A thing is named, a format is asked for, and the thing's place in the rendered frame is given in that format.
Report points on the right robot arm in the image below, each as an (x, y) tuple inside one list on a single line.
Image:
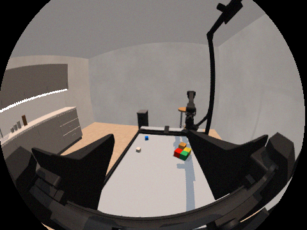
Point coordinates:
[(191, 109)]

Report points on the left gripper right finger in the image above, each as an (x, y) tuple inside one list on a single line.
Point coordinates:
[(221, 161)]

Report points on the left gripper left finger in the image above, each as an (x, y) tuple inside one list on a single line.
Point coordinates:
[(83, 170)]

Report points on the red cube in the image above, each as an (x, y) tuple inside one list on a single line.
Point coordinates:
[(177, 152)]

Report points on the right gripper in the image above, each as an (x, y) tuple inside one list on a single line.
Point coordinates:
[(185, 131)]

